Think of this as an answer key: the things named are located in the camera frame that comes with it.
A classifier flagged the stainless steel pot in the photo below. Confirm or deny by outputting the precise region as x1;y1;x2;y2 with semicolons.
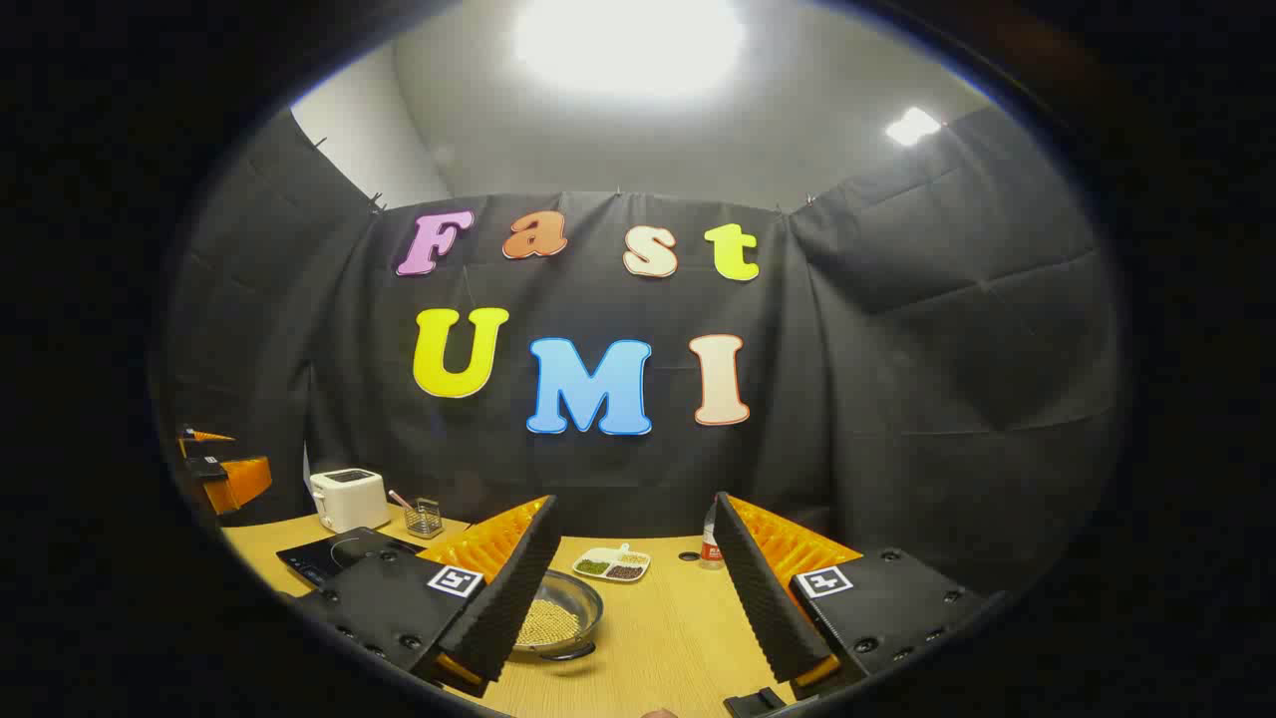
513;568;606;663

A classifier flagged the white toaster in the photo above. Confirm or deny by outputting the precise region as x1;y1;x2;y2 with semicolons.
309;468;391;534

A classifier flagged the black backdrop cloth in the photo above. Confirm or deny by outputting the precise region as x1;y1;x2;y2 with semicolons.
164;105;1127;599

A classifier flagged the black induction cooktop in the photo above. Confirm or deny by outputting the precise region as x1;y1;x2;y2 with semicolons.
276;527;430;589

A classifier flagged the small ceiling light panel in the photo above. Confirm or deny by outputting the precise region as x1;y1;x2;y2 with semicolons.
885;107;943;148

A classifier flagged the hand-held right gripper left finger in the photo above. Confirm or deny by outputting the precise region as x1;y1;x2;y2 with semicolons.
292;495;563;699

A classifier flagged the large ceiling light panel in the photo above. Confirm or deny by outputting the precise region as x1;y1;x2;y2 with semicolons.
513;0;747;96

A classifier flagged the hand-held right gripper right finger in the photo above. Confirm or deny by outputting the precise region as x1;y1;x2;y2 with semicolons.
712;491;1000;699

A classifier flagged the clear water bottle red label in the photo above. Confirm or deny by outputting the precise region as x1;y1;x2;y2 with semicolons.
699;502;726;570

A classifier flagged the white divided dish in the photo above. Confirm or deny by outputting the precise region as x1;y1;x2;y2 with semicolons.
572;542;652;583

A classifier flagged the large soybean pile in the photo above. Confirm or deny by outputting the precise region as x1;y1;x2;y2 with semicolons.
516;598;582;646

